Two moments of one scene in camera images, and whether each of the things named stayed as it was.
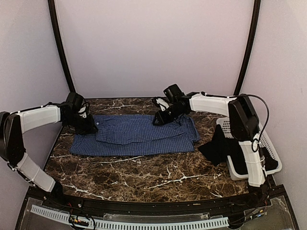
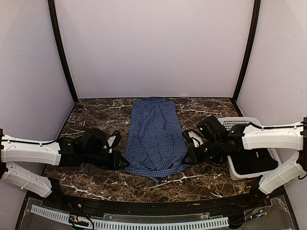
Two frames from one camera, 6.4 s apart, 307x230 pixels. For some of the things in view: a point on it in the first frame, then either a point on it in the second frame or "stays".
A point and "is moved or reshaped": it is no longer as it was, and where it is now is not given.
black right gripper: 161,120 → 192,152
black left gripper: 89,128 → 114,161
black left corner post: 51,5 stays
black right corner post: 254,28 stays
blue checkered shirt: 135,134 is moved or reshaped
